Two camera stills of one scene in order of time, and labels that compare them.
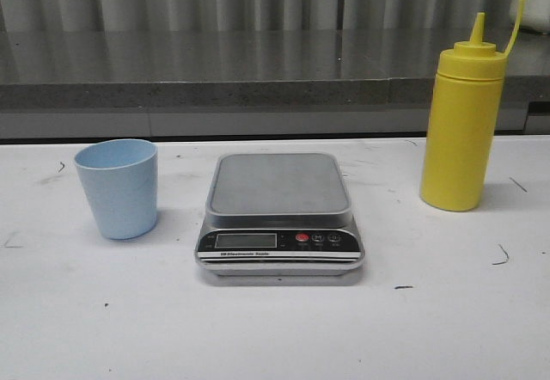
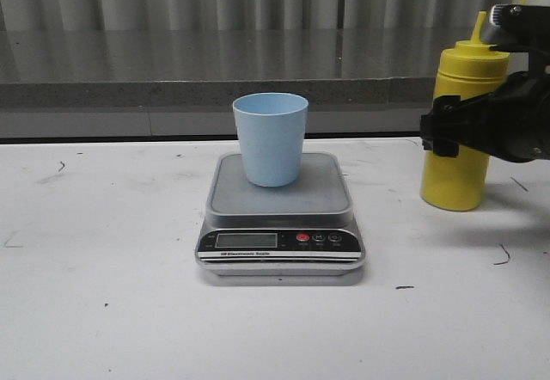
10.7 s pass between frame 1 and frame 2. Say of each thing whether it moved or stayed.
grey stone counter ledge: stayed
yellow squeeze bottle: stayed
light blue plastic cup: moved
